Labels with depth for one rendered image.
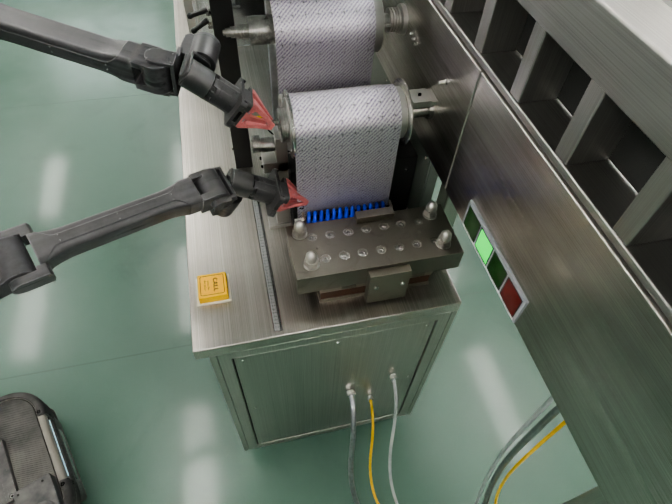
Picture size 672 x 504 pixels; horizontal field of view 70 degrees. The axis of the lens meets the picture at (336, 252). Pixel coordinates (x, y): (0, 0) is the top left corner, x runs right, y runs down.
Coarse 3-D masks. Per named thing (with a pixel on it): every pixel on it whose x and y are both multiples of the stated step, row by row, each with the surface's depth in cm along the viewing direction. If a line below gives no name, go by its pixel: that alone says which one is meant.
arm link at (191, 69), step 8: (184, 56) 93; (192, 56) 92; (200, 56) 93; (184, 64) 92; (192, 64) 90; (200, 64) 91; (208, 64) 94; (184, 72) 91; (192, 72) 90; (200, 72) 91; (208, 72) 92; (184, 80) 90; (192, 80) 90; (200, 80) 91; (208, 80) 92; (192, 88) 92; (200, 88) 92; (208, 88) 92; (200, 96) 94
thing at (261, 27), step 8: (248, 16) 111; (256, 16) 111; (264, 16) 111; (272, 16) 111; (248, 24) 110; (256, 24) 110; (264, 24) 110; (272, 24) 111; (256, 32) 110; (264, 32) 111; (272, 32) 111; (256, 40) 112; (264, 40) 112; (272, 40) 113
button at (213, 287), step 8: (224, 272) 120; (200, 280) 119; (208, 280) 119; (216, 280) 119; (224, 280) 119; (200, 288) 117; (208, 288) 117; (216, 288) 117; (224, 288) 117; (200, 296) 116; (208, 296) 116; (216, 296) 116; (224, 296) 117
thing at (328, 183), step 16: (320, 160) 107; (336, 160) 108; (352, 160) 110; (368, 160) 111; (384, 160) 112; (304, 176) 110; (320, 176) 111; (336, 176) 112; (352, 176) 114; (368, 176) 115; (384, 176) 116; (304, 192) 114; (320, 192) 115; (336, 192) 117; (352, 192) 118; (368, 192) 119; (384, 192) 120; (304, 208) 118; (320, 208) 120; (336, 208) 121
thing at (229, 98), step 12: (216, 84) 93; (228, 84) 94; (240, 84) 98; (204, 96) 95; (216, 96) 94; (228, 96) 94; (240, 96) 95; (228, 108) 96; (240, 108) 94; (228, 120) 95
